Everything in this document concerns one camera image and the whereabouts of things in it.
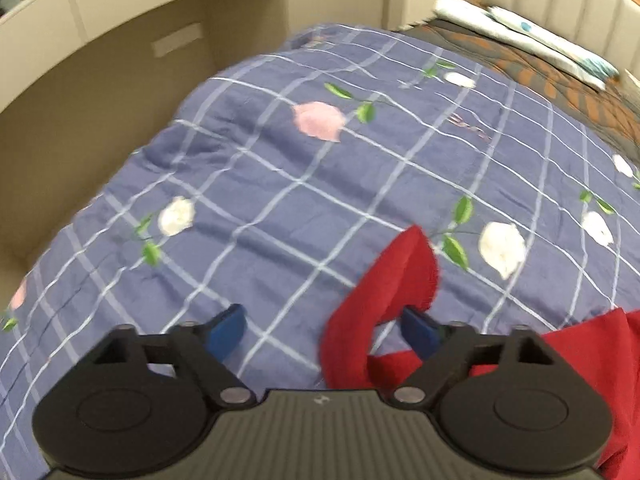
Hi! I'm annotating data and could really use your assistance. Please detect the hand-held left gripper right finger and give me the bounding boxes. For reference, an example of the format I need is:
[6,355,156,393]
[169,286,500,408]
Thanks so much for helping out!
[392,306,567,408]

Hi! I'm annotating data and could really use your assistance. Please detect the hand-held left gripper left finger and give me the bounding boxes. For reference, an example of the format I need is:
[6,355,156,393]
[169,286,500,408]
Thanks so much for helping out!
[89,303,255,409]

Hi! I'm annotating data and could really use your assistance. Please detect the red knit garment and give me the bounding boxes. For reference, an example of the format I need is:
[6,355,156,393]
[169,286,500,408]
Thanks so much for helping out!
[320,225,640,480]

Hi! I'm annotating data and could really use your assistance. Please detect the blue checked floral quilt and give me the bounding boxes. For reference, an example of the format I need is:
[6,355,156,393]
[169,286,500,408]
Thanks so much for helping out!
[0,22,640,480]

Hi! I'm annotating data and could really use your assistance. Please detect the brown patterned bed sheet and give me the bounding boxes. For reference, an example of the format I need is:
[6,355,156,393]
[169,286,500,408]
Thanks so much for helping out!
[397,16,640,163]

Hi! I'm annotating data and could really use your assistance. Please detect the white pillow with teal print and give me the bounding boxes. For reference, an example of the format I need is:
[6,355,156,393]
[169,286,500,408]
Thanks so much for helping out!
[486,5,622,81]

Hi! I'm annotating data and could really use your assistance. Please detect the beige wall plate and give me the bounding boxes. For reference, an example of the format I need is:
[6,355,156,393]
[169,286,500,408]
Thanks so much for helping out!
[151,23,204,58]

